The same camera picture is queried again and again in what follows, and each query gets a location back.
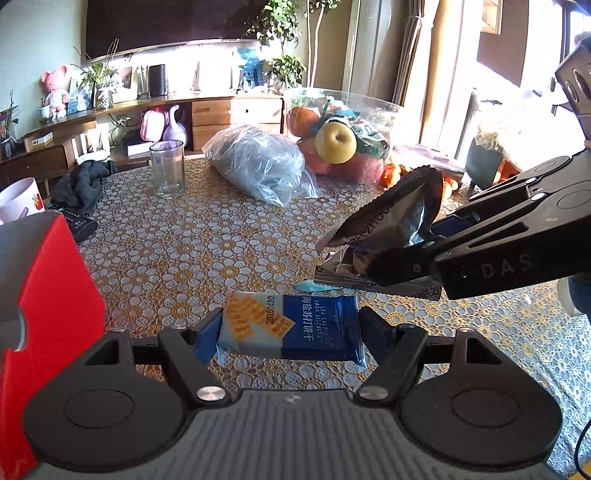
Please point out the clear fruit bowl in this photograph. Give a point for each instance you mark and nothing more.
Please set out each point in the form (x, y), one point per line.
(376, 123)

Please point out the black cloth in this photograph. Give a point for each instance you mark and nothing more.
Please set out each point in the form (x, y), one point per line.
(82, 188)

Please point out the wall television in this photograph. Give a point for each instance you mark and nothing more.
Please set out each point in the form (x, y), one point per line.
(145, 24)

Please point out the pink mug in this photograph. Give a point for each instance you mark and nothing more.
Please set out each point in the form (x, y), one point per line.
(20, 199)

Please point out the clear drinking glass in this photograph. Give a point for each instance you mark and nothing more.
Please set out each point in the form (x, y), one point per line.
(167, 167)

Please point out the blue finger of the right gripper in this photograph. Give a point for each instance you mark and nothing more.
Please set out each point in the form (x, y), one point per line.
(451, 225)

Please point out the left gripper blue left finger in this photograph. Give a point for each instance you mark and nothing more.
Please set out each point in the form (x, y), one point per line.
(206, 336)

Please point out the pile of tangerines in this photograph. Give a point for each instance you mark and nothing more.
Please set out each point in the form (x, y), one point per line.
(444, 179)

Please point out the wooden tv sideboard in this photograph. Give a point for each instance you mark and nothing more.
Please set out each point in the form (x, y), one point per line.
(124, 130)

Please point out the pink bag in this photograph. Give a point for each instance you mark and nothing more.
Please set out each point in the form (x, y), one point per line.
(152, 125)

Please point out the red cardboard box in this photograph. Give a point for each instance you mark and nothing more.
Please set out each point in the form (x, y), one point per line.
(51, 312)

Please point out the black speaker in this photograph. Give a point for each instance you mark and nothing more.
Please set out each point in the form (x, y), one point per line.
(157, 84)

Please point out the yellow apple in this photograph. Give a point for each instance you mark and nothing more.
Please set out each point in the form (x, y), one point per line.
(335, 142)

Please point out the pink teddy bear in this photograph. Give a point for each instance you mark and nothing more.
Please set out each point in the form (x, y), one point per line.
(55, 82)

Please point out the blue cracker packet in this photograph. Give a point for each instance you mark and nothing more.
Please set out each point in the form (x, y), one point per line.
(292, 327)

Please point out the dark foil snack bag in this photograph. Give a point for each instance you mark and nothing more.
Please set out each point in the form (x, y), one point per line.
(380, 247)

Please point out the black remote control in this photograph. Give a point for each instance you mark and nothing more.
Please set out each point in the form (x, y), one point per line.
(80, 226)

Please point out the clear plastic bag of contents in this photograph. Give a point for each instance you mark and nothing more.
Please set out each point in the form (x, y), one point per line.
(263, 165)

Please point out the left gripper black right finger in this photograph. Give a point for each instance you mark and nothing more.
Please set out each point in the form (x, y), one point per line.
(378, 335)

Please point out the purple vase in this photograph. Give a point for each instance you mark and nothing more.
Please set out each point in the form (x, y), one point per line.
(174, 131)

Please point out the potted tree plant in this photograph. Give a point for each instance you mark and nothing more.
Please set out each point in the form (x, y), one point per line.
(294, 36)

